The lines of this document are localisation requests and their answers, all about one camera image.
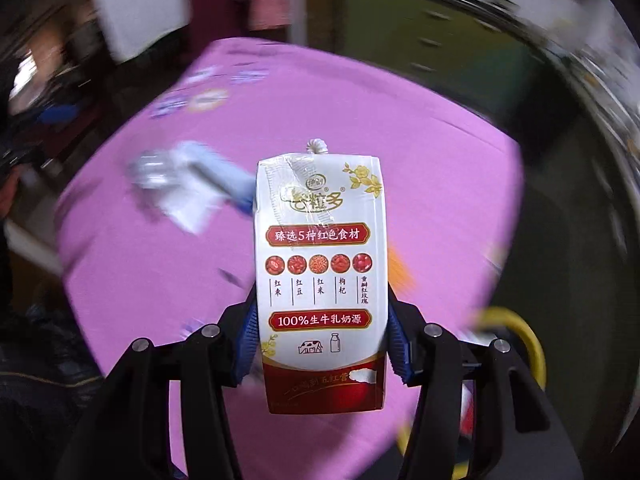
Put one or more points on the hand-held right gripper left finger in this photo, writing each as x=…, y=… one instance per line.
x=245, y=350

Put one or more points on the dark green sink cabinets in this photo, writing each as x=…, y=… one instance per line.
x=425, y=50

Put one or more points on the white red milk carton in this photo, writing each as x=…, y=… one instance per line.
x=320, y=260

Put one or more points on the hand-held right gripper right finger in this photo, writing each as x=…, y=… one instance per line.
x=400, y=345

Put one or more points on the white blue wrapper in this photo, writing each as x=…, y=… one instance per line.
x=220, y=175

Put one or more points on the black yellow-rimmed trash bin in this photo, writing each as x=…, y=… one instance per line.
x=530, y=332

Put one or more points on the dark cloth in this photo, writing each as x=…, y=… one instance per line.
x=40, y=400

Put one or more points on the orange foam fruit net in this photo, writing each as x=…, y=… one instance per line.
x=402, y=272

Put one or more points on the white hanging sheet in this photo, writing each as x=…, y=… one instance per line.
x=135, y=5

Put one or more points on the pink floral tablecloth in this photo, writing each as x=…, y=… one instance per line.
x=150, y=285

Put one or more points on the dark granite countertop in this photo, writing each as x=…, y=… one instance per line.
x=575, y=45

